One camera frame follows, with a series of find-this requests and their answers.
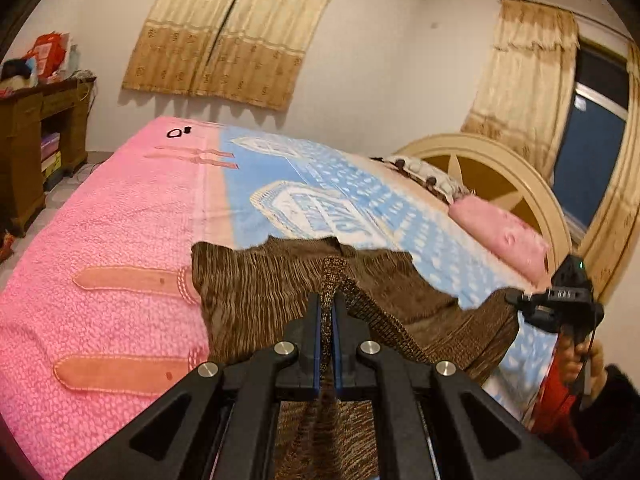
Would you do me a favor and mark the person's right forearm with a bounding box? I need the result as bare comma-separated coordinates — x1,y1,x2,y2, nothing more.
575,365,640,480

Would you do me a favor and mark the spotted cream pillow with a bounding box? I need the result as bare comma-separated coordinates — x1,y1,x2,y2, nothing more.
372,155,471,206

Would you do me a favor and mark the person's right hand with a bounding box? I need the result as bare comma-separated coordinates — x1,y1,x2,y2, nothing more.
557,332,606,396

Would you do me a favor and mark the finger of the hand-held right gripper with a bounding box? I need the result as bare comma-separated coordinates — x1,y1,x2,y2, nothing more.
506,290,551,331

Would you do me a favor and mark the person's red clothing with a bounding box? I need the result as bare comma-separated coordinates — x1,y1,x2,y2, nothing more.
530,350,588,461

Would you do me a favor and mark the brown knit sweater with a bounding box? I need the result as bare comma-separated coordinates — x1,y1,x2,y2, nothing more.
190,235,521,480

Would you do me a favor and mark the white cable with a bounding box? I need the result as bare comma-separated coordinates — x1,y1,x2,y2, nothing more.
75,72,96,106

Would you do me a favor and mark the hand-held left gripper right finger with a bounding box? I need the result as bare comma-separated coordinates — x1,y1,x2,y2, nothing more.
332,292,583,480

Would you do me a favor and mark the window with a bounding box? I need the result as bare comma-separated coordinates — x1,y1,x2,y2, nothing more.
552,35,631,246

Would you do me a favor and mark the cream wooden headboard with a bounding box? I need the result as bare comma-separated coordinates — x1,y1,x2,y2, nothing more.
395,132,573,271

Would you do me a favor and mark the pink pillow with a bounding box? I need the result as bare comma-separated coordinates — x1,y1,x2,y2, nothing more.
447,196,551,281

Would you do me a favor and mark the brown wooden desk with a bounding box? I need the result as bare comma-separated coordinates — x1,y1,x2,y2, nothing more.
0,77,97,238

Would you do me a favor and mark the dark cloth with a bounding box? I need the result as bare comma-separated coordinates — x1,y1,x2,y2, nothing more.
0,59,31,83

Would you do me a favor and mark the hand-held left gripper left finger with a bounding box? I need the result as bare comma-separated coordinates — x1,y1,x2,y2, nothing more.
62,292,323,480

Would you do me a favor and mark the red gift bag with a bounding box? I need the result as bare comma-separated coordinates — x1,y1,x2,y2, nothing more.
25,32,71,81

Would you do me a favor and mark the beige patterned curtain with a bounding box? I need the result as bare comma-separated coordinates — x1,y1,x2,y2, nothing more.
582,42,640,306
460,0,581,181
121,0,348,112

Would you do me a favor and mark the pink and blue printed blanket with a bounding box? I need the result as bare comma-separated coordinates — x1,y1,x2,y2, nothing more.
0,116,558,480

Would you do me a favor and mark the stack of boxes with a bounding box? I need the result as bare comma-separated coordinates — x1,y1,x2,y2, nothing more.
40,132,63,178

